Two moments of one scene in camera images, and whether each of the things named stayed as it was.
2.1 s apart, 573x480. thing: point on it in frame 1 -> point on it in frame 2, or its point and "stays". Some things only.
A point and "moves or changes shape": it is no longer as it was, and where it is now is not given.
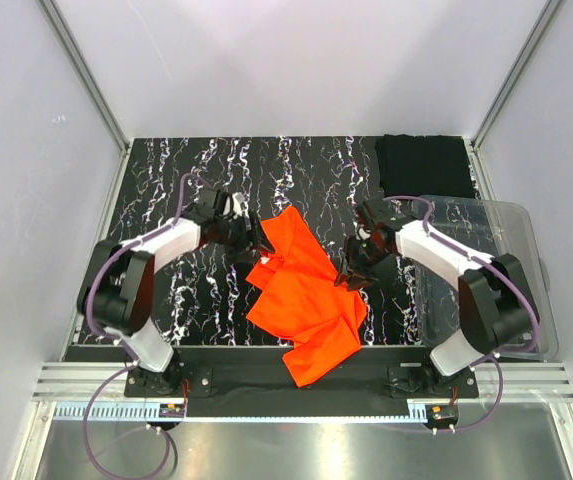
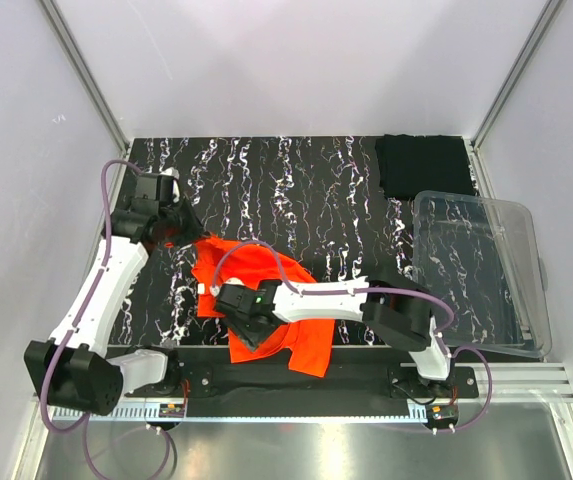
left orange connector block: x=172 y=410 stays
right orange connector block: x=439 y=412 stays
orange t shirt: x=304 y=300 moves or changes shape
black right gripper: x=361 y=281 -> x=250 y=338
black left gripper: x=247 y=240 -> x=195 y=230
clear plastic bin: x=495 y=227 stays
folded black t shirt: x=424 y=165 stays
